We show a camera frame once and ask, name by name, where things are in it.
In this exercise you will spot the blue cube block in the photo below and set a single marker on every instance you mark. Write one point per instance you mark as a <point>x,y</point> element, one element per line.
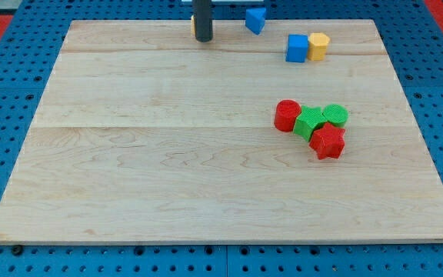
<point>297,48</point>

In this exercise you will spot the blue triangle block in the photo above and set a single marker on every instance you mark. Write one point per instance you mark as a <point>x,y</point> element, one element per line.
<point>255,19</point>

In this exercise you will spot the red cylinder block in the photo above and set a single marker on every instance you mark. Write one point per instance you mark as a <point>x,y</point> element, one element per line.
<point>286,112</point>

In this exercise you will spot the wooden board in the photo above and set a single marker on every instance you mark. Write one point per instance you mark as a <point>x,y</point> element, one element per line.
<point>145,136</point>

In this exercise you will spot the green star block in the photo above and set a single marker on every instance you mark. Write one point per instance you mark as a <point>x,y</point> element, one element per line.
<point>310,119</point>

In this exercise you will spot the red star block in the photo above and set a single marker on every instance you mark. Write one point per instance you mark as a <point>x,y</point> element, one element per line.
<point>328,141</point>

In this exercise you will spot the yellow block behind rod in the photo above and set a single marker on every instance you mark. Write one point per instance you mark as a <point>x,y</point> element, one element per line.
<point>192,25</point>

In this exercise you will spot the green cylinder block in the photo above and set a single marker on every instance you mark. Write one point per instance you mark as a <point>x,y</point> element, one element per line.
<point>336,115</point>

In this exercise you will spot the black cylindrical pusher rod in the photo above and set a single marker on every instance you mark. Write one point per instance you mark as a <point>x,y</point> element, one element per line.
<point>202,12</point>

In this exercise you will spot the yellow hexagon block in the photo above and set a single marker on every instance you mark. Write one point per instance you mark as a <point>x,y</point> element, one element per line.
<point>317,46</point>

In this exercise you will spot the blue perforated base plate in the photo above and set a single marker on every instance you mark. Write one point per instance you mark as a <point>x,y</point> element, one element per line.
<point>29,48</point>

